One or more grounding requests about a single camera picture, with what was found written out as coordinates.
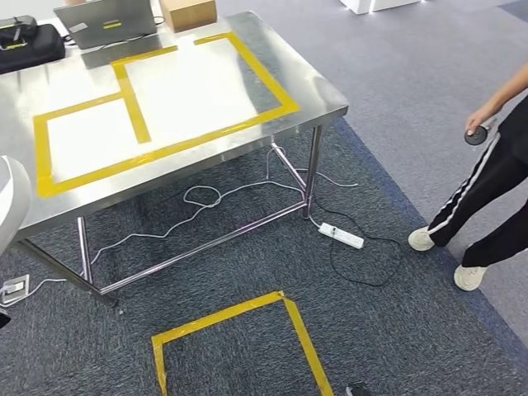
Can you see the black carry case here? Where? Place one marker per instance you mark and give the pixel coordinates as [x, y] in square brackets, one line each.
[37, 52]

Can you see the person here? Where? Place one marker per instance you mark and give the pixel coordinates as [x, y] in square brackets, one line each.
[486, 180]

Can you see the stainless steel workbench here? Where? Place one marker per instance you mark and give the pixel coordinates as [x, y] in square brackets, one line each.
[185, 87]

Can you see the brown cardboard box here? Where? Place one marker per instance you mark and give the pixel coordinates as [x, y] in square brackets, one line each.
[188, 13]

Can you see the yellow tape on workbench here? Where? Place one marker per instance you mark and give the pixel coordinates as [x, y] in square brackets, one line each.
[132, 109]

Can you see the black round disc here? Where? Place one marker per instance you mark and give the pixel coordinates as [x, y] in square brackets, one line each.
[475, 136]

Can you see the floor socket box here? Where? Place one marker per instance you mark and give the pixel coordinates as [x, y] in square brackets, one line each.
[16, 288]

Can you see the grey laptop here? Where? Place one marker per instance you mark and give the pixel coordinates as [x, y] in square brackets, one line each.
[107, 24]

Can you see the white display plinth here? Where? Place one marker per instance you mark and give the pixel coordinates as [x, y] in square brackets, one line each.
[371, 4]

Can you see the yellow floor tape outline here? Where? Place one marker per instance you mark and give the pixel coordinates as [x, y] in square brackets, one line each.
[222, 314]

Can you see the white curved car part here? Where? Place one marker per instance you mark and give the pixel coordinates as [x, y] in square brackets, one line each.
[12, 207]

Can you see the white power strip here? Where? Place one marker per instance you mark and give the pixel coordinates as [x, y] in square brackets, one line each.
[340, 235]

